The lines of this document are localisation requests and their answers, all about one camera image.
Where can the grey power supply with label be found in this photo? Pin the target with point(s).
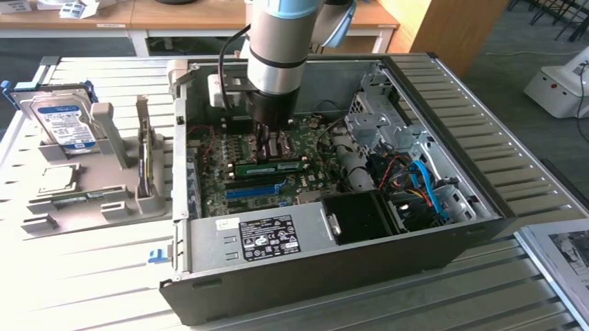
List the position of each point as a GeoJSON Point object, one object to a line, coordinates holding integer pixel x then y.
{"type": "Point", "coordinates": [262, 238]}

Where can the CPU socket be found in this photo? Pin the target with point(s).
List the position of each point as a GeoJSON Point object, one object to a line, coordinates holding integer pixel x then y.
{"type": "Point", "coordinates": [285, 146]}

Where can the green motherboard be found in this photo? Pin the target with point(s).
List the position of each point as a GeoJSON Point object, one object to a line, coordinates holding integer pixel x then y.
{"type": "Point", "coordinates": [303, 145]}

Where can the blue expansion slot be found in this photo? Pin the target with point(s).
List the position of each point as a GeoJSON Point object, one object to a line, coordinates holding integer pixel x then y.
{"type": "Point", "coordinates": [253, 191]}

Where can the hard disk with blue label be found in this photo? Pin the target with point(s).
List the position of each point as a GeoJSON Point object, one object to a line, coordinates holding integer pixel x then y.
{"type": "Point", "coordinates": [64, 120]}

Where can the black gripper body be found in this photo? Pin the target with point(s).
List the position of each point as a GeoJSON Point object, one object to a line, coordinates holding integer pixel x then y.
{"type": "Point", "coordinates": [274, 107]}

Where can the CPU chip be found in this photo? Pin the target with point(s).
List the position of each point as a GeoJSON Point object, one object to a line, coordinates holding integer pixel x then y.
{"type": "Point", "coordinates": [58, 180]}

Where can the black open PC case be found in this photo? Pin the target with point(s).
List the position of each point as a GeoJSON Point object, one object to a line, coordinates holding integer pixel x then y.
{"type": "Point", "coordinates": [322, 276]}

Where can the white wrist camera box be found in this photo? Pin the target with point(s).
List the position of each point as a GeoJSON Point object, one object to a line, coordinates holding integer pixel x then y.
{"type": "Point", "coordinates": [216, 91]}

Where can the small blue clip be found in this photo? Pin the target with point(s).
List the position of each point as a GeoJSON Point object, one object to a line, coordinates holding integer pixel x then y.
{"type": "Point", "coordinates": [156, 256]}

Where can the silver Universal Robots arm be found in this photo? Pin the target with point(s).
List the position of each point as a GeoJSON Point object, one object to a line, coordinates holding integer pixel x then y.
{"type": "Point", "coordinates": [275, 41]}

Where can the metal disk bay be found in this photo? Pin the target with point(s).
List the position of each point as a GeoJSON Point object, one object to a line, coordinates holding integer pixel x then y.
{"type": "Point", "coordinates": [391, 131]}

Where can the black chair legs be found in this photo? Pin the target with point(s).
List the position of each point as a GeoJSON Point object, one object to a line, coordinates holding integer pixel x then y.
{"type": "Point", "coordinates": [564, 17]}

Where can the printed paper booklet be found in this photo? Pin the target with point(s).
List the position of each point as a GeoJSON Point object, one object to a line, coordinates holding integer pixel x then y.
{"type": "Point", "coordinates": [558, 258]}

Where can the black fan shroud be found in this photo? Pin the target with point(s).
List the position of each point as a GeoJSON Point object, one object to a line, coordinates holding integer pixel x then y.
{"type": "Point", "coordinates": [358, 215]}

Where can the green RAM stick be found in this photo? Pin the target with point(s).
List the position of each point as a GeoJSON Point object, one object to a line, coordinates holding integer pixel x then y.
{"type": "Point", "coordinates": [269, 169]}
{"type": "Point", "coordinates": [78, 199]}

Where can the black expansion slot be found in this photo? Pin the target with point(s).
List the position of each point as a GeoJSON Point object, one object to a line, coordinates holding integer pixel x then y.
{"type": "Point", "coordinates": [249, 184]}

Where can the wooden desk with white frame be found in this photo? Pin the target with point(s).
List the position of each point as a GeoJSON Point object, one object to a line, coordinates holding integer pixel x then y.
{"type": "Point", "coordinates": [184, 17]}

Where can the white cardboard box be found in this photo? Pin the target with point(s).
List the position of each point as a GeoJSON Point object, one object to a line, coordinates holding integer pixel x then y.
{"type": "Point", "coordinates": [75, 8]}

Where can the grey parts rack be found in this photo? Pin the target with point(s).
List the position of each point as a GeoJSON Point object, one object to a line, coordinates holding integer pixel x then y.
{"type": "Point", "coordinates": [102, 193]}

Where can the wooden cabinet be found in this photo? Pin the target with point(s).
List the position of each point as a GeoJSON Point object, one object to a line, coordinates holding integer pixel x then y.
{"type": "Point", "coordinates": [441, 27]}

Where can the white machine with red buttons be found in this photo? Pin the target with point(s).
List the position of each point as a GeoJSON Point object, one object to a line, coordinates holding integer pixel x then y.
{"type": "Point", "coordinates": [558, 89]}

